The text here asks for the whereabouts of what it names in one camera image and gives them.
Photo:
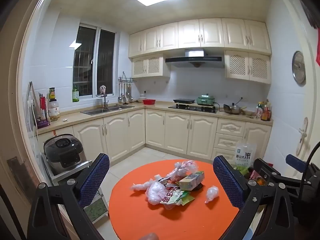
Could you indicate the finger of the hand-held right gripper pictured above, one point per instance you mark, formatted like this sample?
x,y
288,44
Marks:
x,y
295,161
265,168

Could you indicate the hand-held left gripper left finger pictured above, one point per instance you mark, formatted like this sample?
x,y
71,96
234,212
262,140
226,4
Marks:
x,y
96,177

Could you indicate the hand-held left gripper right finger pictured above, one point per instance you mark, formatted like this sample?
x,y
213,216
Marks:
x,y
226,180

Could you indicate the small clear plastic wad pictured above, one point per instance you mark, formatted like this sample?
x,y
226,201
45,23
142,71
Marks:
x,y
212,193

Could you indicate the green drink carton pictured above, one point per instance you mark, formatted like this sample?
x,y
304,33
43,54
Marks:
x,y
191,180

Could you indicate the green snack wrapper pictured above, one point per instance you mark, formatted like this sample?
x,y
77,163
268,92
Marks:
x,y
187,199

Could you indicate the long clear plastic wad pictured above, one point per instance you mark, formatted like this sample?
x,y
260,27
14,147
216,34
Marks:
x,y
140,186

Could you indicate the pink clear plastic bag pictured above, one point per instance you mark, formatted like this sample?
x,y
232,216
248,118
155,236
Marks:
x,y
182,168

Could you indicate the red white snack wrapper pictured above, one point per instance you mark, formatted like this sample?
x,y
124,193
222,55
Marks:
x,y
172,197

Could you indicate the white plastic bag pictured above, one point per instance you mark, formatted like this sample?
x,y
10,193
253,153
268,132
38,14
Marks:
x,y
156,192

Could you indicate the orange oil bottles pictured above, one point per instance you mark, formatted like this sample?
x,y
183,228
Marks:
x,y
260,180

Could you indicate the clear rice bag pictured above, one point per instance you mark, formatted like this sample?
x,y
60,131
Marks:
x,y
246,155

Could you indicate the metal storage rack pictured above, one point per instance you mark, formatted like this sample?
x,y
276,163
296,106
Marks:
x,y
62,178

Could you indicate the black rice cooker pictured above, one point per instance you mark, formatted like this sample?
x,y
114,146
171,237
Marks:
x,y
65,152

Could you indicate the group of condiment bottles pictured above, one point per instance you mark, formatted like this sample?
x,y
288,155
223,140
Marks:
x,y
264,112

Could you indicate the small bowl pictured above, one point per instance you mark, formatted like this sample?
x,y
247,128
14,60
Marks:
x,y
248,113

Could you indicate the orange round table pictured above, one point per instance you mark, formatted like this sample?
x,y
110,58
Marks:
x,y
175,220

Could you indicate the steel double sink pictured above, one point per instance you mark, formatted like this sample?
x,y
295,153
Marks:
x,y
100,110

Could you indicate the cream lower cabinets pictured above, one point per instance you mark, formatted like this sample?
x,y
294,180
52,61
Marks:
x,y
175,135

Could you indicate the cream cabinets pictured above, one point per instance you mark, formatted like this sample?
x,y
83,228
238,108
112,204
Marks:
x,y
175,135
212,33

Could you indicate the steel faucet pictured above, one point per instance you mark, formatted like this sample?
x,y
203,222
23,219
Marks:
x,y
106,102

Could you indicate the purple knife holder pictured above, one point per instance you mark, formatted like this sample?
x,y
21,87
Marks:
x,y
43,122

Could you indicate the clear plastic jar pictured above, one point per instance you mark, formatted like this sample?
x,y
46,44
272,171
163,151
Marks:
x,y
54,110

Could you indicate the black gas stove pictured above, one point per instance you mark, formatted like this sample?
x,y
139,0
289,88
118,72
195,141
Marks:
x,y
190,108

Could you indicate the green electric pot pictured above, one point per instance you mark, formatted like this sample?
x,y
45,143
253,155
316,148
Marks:
x,y
206,100

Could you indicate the green glass bottle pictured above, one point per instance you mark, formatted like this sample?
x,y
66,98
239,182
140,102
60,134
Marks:
x,y
75,95

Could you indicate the pink cloth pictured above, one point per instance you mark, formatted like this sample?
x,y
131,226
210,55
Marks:
x,y
103,90

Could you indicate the hanging steel ladle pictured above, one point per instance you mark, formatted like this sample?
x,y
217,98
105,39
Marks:
x,y
130,96

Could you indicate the black induction cooker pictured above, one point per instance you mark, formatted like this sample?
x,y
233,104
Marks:
x,y
184,101

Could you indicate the red plastic basin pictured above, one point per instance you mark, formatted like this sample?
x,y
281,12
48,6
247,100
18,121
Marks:
x,y
149,102

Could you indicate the steel pot lid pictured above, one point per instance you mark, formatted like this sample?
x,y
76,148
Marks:
x,y
299,68

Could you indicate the yellow label bottle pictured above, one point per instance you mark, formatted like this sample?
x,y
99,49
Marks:
x,y
52,94

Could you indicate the cutting board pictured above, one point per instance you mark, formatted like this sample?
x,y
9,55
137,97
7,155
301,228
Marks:
x,y
33,100

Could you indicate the wide lattice door cabinet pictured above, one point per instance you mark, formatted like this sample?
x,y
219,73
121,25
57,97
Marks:
x,y
247,66

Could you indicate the red door decoration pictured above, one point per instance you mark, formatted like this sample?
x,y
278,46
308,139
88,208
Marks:
x,y
318,47

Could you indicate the barred kitchen window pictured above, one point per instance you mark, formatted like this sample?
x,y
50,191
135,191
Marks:
x,y
85,60

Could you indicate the small lattice door cabinet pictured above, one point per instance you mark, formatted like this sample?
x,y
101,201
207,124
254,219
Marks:
x,y
150,66

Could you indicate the black range hood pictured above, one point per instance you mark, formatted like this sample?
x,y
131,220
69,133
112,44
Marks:
x,y
195,59

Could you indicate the cream upper cabinets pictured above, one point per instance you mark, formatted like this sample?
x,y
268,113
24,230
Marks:
x,y
212,33

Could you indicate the white door frame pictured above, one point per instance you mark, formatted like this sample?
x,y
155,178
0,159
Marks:
x,y
15,130

